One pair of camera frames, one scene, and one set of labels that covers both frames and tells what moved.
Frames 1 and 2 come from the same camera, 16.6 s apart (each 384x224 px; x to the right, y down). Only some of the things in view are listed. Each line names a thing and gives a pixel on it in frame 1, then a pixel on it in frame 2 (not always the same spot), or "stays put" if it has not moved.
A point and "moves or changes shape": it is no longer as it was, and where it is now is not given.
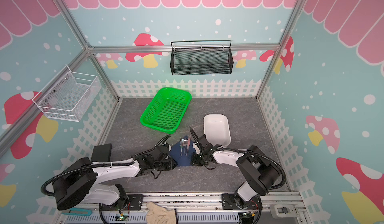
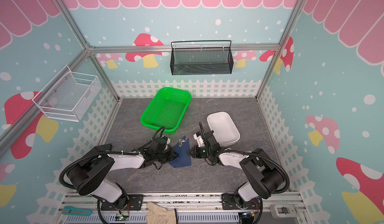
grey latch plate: (283, 210) stays put
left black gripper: (171, 164) to (171, 156)
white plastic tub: (216, 129) moves or changes shape
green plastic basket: (166, 110) stays put
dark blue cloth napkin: (182, 150) stays put
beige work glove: (157, 214) stays put
